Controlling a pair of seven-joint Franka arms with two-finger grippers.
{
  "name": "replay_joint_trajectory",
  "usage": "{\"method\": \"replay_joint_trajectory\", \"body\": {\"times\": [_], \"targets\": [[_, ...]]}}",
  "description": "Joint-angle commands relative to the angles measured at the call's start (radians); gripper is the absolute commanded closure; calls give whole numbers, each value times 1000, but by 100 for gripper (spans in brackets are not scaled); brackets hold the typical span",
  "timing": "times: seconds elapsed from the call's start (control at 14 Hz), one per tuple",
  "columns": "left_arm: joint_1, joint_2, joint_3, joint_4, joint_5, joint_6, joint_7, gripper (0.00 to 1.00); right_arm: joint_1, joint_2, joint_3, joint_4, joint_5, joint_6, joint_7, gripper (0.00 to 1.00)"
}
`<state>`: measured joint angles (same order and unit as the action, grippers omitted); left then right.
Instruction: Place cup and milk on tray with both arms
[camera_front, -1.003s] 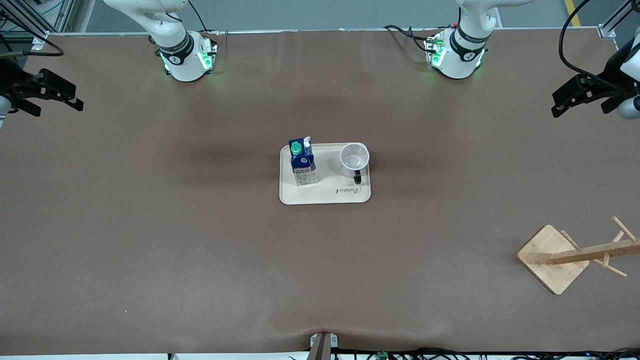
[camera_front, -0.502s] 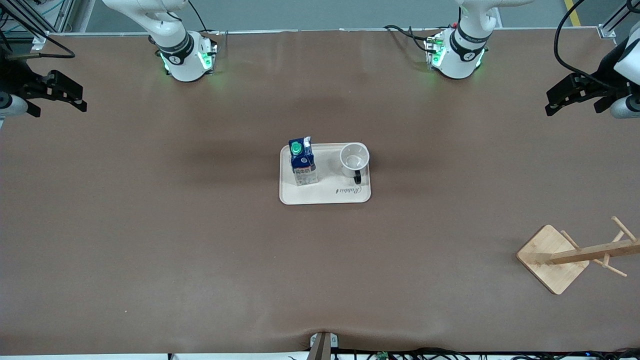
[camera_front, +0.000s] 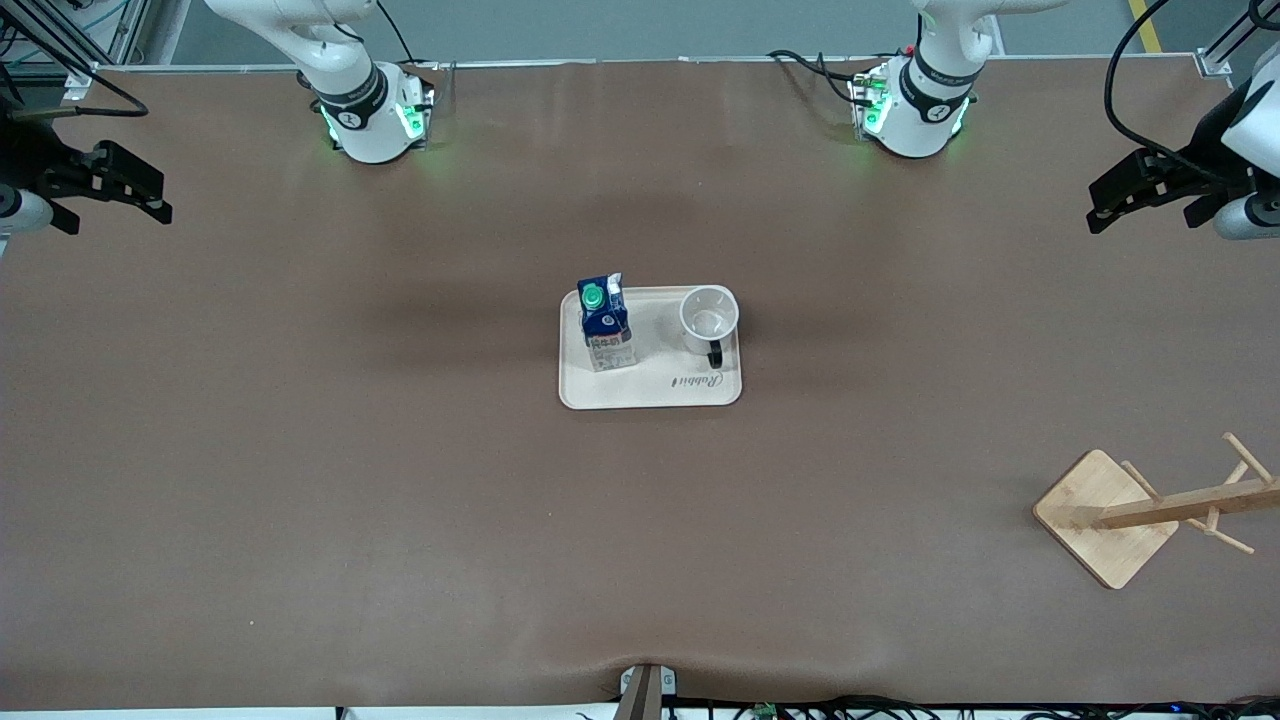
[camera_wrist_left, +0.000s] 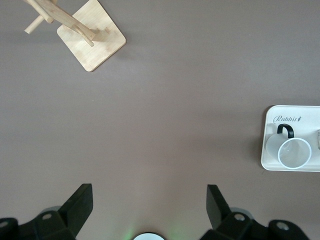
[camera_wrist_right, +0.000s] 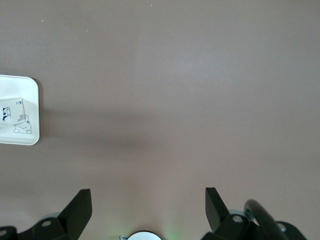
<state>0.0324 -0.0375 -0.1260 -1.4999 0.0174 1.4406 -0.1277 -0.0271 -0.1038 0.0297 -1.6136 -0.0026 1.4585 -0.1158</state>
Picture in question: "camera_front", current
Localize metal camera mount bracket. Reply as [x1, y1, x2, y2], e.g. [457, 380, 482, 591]
[613, 663, 678, 720]

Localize black arm wrist cable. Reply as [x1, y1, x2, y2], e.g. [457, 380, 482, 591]
[0, 8, 151, 119]
[1103, 0, 1233, 183]

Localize black left arm wrist cable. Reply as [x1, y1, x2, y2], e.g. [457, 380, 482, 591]
[1103, 0, 1233, 183]

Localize cream tray with rabbit print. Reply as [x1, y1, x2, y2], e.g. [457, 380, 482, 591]
[558, 285, 744, 411]

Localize black arm base cable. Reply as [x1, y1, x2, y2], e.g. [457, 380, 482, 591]
[767, 48, 866, 106]
[375, 0, 446, 76]

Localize black right arm base cable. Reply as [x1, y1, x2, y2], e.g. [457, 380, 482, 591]
[375, 0, 446, 76]

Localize wooden cup rack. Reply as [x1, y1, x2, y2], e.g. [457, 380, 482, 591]
[1032, 430, 1280, 591]

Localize white smiley cup black handle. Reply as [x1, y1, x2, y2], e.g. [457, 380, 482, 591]
[679, 285, 741, 369]

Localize black right arm wrist cable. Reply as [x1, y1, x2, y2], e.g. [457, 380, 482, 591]
[0, 8, 151, 119]

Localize aluminium frame profile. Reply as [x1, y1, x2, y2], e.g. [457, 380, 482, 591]
[0, 0, 151, 96]
[1195, 0, 1280, 79]

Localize blue milk carton green cap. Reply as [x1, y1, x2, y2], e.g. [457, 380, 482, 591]
[576, 272, 637, 374]

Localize black left arm base cable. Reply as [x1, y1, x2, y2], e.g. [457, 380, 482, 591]
[767, 48, 866, 106]

